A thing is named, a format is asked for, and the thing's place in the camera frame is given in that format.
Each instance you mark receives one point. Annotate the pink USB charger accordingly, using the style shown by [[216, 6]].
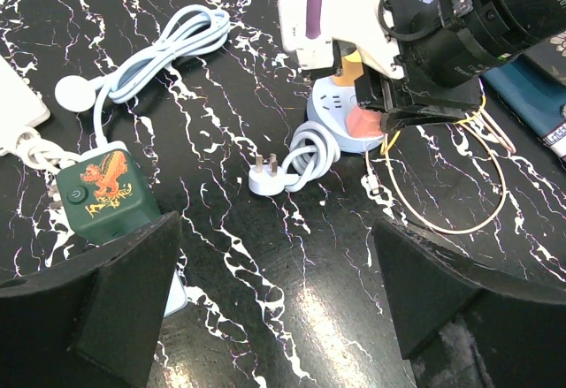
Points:
[[362, 123]]

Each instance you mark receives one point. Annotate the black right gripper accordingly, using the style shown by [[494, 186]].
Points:
[[445, 46]]

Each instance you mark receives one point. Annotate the blue patterned placemat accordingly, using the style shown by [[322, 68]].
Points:
[[535, 97]]

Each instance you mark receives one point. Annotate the dark floral square plate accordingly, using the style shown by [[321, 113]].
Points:
[[549, 57]]

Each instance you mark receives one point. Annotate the round light blue socket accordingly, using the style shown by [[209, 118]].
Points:
[[330, 105]]

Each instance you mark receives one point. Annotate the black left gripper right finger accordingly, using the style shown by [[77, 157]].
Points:
[[460, 323]]

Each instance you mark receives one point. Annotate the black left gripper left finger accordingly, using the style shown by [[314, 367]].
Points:
[[93, 320]]

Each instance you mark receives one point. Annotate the yellow USB charger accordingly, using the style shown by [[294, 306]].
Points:
[[351, 70]]

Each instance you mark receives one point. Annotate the white multicolour power strip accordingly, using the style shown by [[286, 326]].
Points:
[[20, 105]]

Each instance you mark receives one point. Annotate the green cube socket adapter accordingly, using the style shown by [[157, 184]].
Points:
[[106, 196]]

